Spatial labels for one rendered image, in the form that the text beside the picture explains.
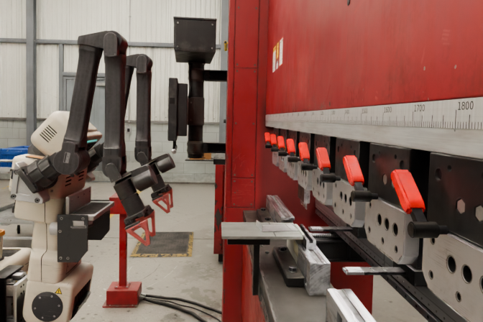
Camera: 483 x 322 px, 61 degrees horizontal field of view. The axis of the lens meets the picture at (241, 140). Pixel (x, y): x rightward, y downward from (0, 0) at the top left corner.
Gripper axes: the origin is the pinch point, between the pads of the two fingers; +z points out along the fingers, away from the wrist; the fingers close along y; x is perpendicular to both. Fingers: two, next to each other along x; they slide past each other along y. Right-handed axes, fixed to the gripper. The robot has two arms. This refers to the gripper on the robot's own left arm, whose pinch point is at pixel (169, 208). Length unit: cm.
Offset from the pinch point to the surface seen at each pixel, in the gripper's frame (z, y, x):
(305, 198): 12, -36, -50
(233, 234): 11.5, -39.2, -23.5
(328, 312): 29, -76, -40
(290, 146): -7, -43, -52
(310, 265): 25, -56, -41
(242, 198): 20, 54, -26
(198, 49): -66, 68, -40
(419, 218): -4, -126, -53
